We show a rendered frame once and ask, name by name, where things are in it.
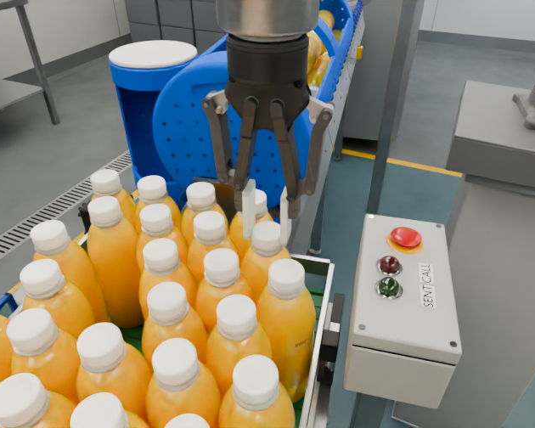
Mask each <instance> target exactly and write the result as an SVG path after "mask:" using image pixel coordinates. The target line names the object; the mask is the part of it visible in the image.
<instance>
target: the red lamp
mask: <svg viewBox="0 0 535 428"><path fill-rule="evenodd" d="M380 267H381V268H382V269H383V270H384V271H387V272H389V273H394V272H396V271H398V269H399V268H400V262H399V261H398V259H396V257H394V256H383V257H382V258H381V260H380Z"/></svg>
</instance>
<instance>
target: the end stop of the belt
mask: <svg viewBox="0 0 535 428"><path fill-rule="evenodd" d="M290 256H291V258H292V260H295V261H297V262H299V263H300V264H301V265H302V266H303V268H304V271H305V273H312V274H317V275H323V276H327V275H328V271H329V263H330V260H328V259H323V258H317V257H311V256H302V255H297V254H291V253H290Z"/></svg>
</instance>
